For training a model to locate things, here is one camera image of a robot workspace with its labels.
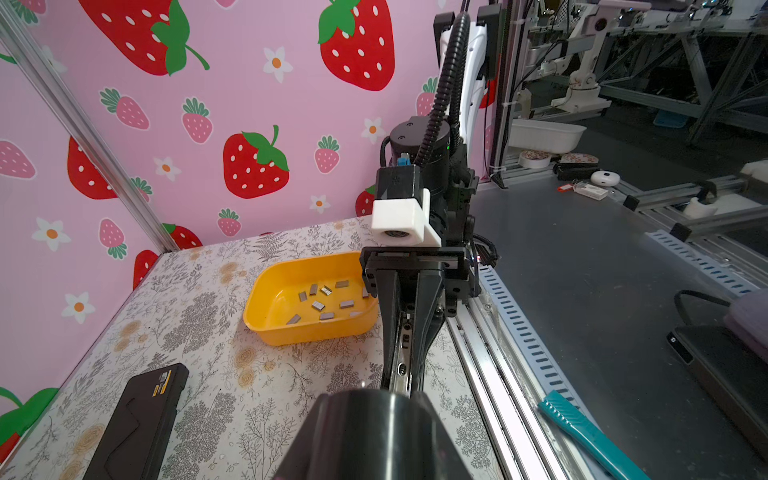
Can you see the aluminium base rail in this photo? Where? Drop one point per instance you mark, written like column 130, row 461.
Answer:
column 524, row 445

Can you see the yellow plastic tray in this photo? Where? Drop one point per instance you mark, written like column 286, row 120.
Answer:
column 310, row 300

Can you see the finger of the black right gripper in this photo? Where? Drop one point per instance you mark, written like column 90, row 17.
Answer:
column 390, row 303
column 427, row 321

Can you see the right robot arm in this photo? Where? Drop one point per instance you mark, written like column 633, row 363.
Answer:
column 438, row 142

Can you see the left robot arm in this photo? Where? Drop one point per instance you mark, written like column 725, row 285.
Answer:
column 372, row 434

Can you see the teal plastic tool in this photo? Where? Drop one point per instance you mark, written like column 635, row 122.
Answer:
column 586, row 434

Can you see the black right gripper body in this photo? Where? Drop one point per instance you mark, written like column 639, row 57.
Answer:
column 460, row 268

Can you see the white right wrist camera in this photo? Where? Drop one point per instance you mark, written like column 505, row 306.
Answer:
column 401, row 210

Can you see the grey slotted cable duct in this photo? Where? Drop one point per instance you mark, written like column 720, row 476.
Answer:
column 545, row 369

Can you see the black flat tool case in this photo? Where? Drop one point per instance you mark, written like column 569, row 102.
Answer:
column 135, row 440

